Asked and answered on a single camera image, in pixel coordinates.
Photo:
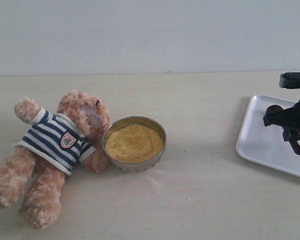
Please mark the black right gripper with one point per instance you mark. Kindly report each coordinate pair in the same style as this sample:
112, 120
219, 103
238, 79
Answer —
289, 119

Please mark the dark red wooden spoon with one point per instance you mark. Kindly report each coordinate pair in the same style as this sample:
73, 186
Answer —
293, 143

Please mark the brown teddy bear striped shirt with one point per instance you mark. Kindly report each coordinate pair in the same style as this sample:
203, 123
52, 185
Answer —
47, 153

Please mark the white rectangular plastic tray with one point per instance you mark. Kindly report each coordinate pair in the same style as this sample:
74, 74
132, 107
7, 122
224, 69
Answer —
265, 145

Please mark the steel bowl of yellow grain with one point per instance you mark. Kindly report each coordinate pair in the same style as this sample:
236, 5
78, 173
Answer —
135, 143

